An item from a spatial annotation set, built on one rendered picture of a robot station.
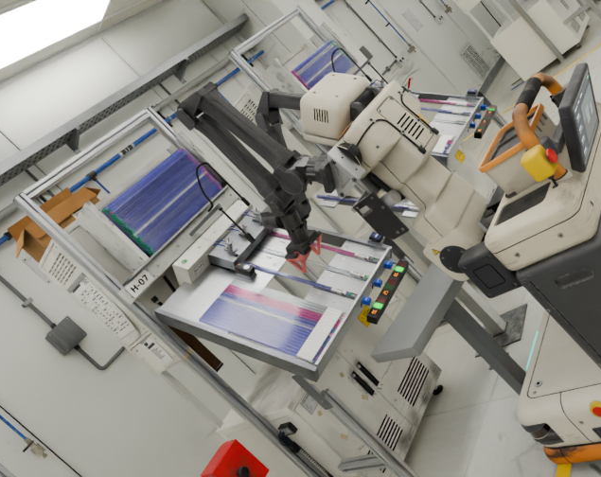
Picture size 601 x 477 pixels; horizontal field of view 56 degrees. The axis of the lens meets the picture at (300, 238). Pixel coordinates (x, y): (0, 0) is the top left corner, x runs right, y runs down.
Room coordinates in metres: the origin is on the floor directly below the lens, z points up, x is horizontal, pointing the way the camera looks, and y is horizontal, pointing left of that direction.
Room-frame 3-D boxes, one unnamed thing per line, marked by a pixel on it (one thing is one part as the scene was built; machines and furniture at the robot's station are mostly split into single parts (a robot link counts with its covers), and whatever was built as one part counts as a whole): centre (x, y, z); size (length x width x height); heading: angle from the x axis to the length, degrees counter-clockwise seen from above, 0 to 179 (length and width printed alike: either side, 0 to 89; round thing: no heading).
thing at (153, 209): (2.50, 0.31, 1.52); 0.51 x 0.13 x 0.27; 131
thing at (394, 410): (2.56, 0.44, 0.31); 0.70 x 0.65 x 0.62; 131
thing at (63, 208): (2.66, 0.59, 1.82); 0.68 x 0.30 x 0.20; 131
